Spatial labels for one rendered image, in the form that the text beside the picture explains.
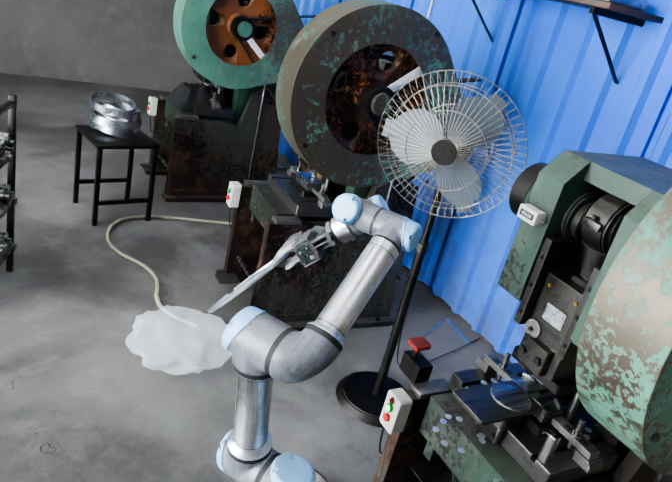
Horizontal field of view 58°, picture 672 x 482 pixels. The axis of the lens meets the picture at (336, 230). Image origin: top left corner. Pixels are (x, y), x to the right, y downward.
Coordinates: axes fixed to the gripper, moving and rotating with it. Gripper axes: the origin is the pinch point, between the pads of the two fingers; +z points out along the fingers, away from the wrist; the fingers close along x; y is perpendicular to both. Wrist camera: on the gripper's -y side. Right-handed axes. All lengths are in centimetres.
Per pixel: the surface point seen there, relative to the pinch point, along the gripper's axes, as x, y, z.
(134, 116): -79, -200, 123
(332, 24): -52, -101, -30
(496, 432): 77, 0, -28
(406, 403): 63, -10, -4
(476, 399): 65, 0, -28
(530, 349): 61, -8, -48
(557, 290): 48, -10, -62
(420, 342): 54, -26, -14
